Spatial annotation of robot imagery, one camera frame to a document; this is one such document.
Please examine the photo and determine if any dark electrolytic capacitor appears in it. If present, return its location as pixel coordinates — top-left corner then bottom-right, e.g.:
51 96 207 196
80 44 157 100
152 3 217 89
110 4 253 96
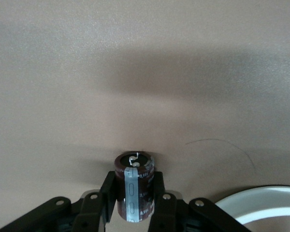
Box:
114 150 157 222

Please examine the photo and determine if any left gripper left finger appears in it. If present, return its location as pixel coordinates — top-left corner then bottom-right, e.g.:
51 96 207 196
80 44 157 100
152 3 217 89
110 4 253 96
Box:
0 170 118 232

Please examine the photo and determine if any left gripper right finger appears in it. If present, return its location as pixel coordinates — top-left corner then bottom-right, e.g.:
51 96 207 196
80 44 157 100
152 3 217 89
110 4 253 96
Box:
147 171 253 232

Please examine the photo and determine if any white curved plastic clamp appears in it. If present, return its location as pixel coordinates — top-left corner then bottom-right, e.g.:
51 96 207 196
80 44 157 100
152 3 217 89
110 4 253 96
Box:
214 185 290 227

